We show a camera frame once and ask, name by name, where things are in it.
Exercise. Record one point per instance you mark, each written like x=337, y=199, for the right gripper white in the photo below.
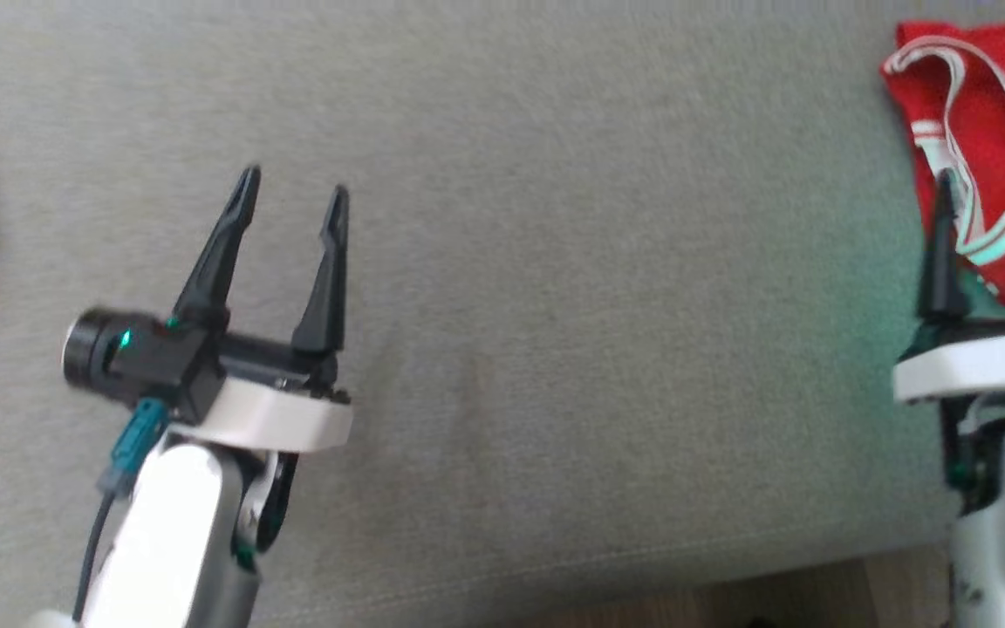
x=982, y=366

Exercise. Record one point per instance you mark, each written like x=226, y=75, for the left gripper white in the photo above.
x=284, y=414

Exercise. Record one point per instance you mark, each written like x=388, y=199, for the red jersey white sleeves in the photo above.
x=982, y=105

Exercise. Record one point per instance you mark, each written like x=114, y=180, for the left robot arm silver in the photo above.
x=171, y=541

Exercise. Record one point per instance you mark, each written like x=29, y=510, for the grey fabric sofa seat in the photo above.
x=598, y=305

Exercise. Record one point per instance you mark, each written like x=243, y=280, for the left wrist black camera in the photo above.
x=145, y=362

